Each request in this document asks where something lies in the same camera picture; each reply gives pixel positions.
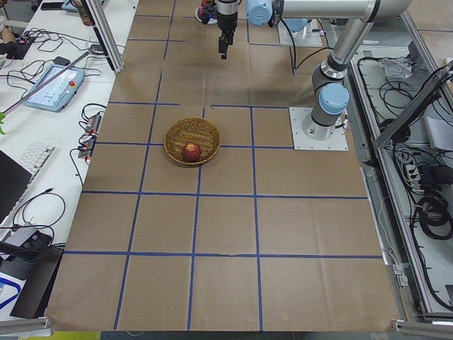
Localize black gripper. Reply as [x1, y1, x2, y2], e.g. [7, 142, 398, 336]
[216, 0, 238, 60]

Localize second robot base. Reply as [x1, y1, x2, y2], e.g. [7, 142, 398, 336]
[278, 18, 323, 47]

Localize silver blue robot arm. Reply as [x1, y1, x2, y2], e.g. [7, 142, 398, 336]
[245, 0, 411, 141]

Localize red apple on plate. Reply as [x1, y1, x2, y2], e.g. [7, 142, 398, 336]
[196, 6, 210, 22]

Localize round woven wicker basket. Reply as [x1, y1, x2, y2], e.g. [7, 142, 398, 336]
[164, 117, 221, 167]

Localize dark red apple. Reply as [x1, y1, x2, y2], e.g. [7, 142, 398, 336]
[182, 142, 202, 163]

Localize orange black adapter box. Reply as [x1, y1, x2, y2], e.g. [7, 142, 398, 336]
[85, 113, 102, 134]

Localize crumpled plastic bag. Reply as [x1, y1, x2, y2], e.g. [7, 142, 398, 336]
[378, 57, 413, 79]

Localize blue teach pendant tablet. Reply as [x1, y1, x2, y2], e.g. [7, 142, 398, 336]
[24, 67, 85, 112]

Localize black smartphone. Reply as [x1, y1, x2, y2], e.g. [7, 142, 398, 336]
[40, 1, 64, 11]

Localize white keyboard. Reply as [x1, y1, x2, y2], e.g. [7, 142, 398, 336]
[18, 142, 55, 177]

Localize black laptop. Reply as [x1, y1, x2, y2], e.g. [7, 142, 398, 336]
[0, 151, 32, 222]

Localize grey usb hub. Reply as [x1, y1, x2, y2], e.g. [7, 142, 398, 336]
[4, 227, 38, 247]

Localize aluminium frame post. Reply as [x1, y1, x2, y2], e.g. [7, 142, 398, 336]
[86, 0, 125, 74]

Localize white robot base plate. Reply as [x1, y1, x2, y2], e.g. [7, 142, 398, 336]
[289, 107, 348, 152]

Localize black power strip cables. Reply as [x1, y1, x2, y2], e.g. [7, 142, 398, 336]
[392, 148, 453, 242]

